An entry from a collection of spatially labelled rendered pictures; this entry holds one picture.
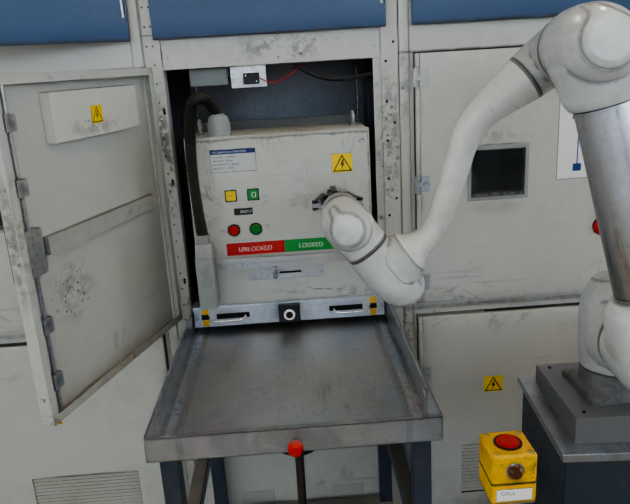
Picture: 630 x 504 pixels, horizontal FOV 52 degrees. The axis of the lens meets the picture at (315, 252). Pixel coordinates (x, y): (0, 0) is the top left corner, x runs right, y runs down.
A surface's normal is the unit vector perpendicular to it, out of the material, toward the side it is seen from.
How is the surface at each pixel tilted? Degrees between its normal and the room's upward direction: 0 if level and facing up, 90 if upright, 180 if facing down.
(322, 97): 90
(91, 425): 90
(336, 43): 90
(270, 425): 0
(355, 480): 90
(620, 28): 82
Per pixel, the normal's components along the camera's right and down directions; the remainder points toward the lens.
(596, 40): -0.02, 0.12
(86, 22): 0.53, 0.21
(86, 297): 0.96, 0.02
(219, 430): -0.06, -0.96
